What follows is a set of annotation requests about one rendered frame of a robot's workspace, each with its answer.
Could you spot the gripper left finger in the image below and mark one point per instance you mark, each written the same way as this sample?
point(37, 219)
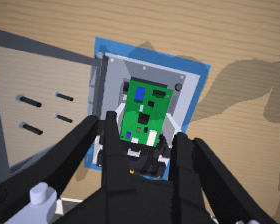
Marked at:
point(30, 197)

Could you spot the green circuit board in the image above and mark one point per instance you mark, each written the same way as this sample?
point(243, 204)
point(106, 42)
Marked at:
point(145, 110)

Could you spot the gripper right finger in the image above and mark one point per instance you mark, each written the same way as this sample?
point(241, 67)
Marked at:
point(229, 201)

